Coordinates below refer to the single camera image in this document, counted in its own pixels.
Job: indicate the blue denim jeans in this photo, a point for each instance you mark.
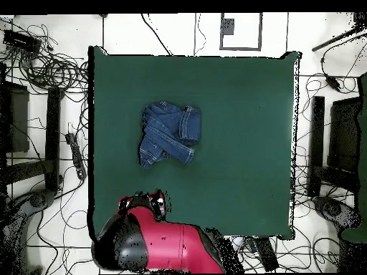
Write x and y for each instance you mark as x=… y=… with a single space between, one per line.
x=169 y=129

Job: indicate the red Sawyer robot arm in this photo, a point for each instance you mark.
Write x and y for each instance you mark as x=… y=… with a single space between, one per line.
x=172 y=246

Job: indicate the dark flat panel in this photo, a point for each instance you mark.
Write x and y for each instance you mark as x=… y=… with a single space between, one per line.
x=18 y=120
x=344 y=134

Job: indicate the black power strip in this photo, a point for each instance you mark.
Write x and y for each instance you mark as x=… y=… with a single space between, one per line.
x=76 y=156

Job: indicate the dark green table cloth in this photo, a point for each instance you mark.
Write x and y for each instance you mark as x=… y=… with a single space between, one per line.
x=243 y=129

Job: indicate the black oblong box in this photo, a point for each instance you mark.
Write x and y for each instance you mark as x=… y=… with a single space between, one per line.
x=266 y=253

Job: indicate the grey wheeled chair base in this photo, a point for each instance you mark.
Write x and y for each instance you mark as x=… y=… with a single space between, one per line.
x=329 y=207
x=37 y=199

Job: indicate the small grey square tag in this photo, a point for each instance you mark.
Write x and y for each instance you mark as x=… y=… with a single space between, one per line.
x=228 y=27

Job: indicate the black power adapter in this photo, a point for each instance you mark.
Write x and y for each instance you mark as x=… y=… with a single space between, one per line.
x=332 y=81

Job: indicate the black electronics box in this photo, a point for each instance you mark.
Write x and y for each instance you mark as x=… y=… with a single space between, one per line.
x=20 y=40

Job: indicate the green cloth sheet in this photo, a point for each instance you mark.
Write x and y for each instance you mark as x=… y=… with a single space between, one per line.
x=364 y=129

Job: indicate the black tripod rod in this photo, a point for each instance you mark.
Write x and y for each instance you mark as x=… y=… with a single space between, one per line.
x=335 y=38

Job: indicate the black metal stand frame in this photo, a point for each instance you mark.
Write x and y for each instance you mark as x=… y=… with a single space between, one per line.
x=316 y=143
x=53 y=137

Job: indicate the grey square floor frame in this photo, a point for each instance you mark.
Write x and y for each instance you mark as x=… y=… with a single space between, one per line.
x=240 y=48

